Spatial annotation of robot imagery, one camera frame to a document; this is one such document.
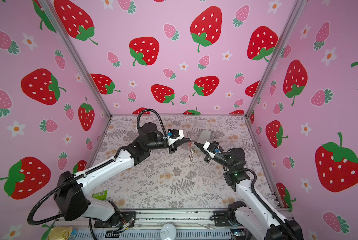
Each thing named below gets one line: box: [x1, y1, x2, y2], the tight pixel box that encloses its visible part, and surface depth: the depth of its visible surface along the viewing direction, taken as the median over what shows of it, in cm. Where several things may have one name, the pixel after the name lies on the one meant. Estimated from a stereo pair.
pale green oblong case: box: [197, 129, 211, 145], surface depth 107 cm
